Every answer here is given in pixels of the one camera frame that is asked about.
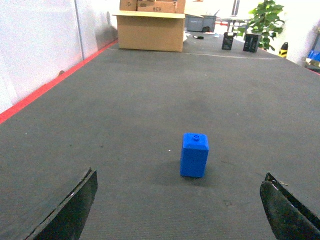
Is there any large open cardboard box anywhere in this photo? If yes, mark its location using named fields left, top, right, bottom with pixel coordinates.
left=114, top=10, right=185, bottom=52

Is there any yellow black striped cone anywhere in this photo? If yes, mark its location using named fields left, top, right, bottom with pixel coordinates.
left=278, top=42, right=289, bottom=59

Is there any grey plastic crate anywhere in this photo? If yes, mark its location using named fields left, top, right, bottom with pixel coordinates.
left=185, top=14, right=217, bottom=33

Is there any small stacked cardboard box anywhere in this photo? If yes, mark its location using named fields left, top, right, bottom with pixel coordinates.
left=119, top=0, right=186, bottom=14

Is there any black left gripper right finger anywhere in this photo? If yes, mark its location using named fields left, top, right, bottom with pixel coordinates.
left=259, top=172, right=320, bottom=240

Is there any black stand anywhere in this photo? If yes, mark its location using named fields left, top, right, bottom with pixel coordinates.
left=243, top=33, right=261, bottom=53
left=221, top=32, right=237, bottom=51

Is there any blue rectangular plastic part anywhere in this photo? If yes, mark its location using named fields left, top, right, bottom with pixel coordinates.
left=180, top=132, right=210, bottom=178

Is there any right black stand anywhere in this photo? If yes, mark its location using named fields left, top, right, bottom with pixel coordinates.
left=243, top=33, right=261, bottom=53

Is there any green potted plant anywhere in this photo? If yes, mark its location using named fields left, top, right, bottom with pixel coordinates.
left=235, top=0, right=285, bottom=51

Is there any left black stand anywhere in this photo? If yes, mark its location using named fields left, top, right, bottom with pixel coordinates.
left=221, top=32, right=237, bottom=51

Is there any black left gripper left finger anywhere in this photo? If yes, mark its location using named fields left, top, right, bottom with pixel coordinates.
left=26, top=168, right=98, bottom=240

